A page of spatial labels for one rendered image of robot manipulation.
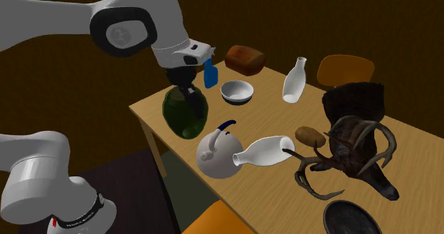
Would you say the brown bread loaf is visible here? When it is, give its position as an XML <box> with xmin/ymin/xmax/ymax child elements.
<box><xmin>224</xmin><ymin>45</ymin><xmax>268</xmax><ymax>77</ymax></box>

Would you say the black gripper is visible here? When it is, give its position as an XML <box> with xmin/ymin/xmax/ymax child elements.
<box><xmin>164</xmin><ymin>65</ymin><xmax>206</xmax><ymax>120</ymax></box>

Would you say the dark green glass jar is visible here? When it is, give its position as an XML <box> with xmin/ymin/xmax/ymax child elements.
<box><xmin>162</xmin><ymin>85</ymin><xmax>210</xmax><ymax>140</ymax></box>

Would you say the white bottle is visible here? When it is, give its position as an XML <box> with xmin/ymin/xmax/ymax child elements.
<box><xmin>282</xmin><ymin>56</ymin><xmax>308</xmax><ymax>105</ymax></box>
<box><xmin>231</xmin><ymin>135</ymin><xmax>296</xmax><ymax>168</ymax></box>

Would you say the blue bottle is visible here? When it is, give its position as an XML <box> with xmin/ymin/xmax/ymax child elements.
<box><xmin>203</xmin><ymin>58</ymin><xmax>219</xmax><ymax>90</ymax></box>

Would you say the black round pan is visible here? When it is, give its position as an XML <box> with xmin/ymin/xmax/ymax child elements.
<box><xmin>322</xmin><ymin>199</ymin><xmax>383</xmax><ymax>234</ymax></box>

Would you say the wooden table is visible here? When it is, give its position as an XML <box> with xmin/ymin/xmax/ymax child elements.
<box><xmin>128</xmin><ymin>60</ymin><xmax>444</xmax><ymax>234</ymax></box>

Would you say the white bowl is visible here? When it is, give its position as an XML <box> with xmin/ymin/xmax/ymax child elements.
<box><xmin>220</xmin><ymin>80</ymin><xmax>255</xmax><ymax>106</ymax></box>

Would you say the white kettle with blue handle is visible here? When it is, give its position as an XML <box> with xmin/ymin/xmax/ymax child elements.
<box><xmin>196</xmin><ymin>119</ymin><xmax>245</xmax><ymax>180</ymax></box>

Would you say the dark deer head with antlers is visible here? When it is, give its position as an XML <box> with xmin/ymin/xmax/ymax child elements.
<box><xmin>282</xmin><ymin>81</ymin><xmax>401</xmax><ymax>202</ymax></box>

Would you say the brown potato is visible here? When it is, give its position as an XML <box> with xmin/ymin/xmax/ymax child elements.
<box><xmin>294</xmin><ymin>125</ymin><xmax>327</xmax><ymax>149</ymax></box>

